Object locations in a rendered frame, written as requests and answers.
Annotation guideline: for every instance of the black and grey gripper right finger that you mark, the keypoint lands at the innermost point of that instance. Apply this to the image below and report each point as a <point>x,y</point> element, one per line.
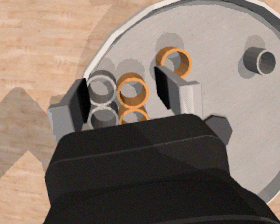
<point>177,94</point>

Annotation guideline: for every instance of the bronze bushing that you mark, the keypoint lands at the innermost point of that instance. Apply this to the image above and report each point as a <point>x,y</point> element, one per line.
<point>134,102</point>
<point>186,63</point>
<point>123,111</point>

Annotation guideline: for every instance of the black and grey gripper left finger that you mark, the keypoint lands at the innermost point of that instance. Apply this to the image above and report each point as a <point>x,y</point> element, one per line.
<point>71,112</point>

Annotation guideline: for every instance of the grey metal bushing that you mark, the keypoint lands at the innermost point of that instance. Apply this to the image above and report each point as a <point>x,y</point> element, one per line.
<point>94,123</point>
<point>102,100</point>
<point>268,63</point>

